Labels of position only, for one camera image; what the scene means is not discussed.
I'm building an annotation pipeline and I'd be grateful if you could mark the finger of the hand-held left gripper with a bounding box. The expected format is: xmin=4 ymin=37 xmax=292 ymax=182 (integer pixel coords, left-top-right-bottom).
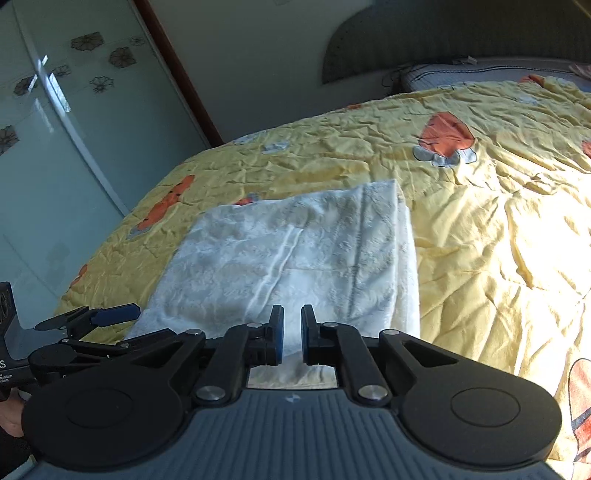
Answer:
xmin=34 ymin=303 xmax=142 ymax=344
xmin=60 ymin=329 xmax=185 ymax=370

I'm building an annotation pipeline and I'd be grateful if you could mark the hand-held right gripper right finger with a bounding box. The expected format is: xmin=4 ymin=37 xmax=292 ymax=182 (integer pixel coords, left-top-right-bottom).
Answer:
xmin=300 ymin=304 xmax=457 ymax=408

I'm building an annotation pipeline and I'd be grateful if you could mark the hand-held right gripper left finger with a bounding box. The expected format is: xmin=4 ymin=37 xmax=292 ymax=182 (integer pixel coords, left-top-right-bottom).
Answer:
xmin=121 ymin=304 xmax=286 ymax=408

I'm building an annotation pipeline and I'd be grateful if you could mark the white towel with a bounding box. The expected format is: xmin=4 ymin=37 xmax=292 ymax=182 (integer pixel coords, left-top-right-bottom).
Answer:
xmin=124 ymin=178 xmax=422 ymax=387

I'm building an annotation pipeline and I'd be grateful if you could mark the person's left hand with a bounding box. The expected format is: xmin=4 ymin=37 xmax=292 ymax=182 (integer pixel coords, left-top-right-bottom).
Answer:
xmin=0 ymin=389 xmax=29 ymax=438

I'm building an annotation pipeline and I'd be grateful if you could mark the glass flower-print wardrobe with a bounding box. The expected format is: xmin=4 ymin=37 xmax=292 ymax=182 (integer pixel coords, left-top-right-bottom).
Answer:
xmin=0 ymin=0 xmax=209 ymax=320

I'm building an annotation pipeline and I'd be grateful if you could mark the yellow printed blanket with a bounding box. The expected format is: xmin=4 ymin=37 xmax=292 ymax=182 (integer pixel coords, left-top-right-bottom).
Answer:
xmin=52 ymin=75 xmax=591 ymax=463

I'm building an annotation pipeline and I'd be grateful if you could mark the grey patterned pillow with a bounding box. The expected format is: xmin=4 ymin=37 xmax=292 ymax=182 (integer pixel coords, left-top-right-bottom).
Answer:
xmin=382 ymin=61 xmax=591 ymax=92

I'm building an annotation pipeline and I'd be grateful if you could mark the dark padded headboard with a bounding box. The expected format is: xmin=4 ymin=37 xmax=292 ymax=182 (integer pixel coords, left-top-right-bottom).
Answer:
xmin=321 ymin=0 xmax=591 ymax=85

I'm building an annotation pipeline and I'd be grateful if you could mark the brown wooden frame strip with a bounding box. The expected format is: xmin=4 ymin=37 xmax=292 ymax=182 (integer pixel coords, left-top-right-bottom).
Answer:
xmin=133 ymin=0 xmax=226 ymax=147

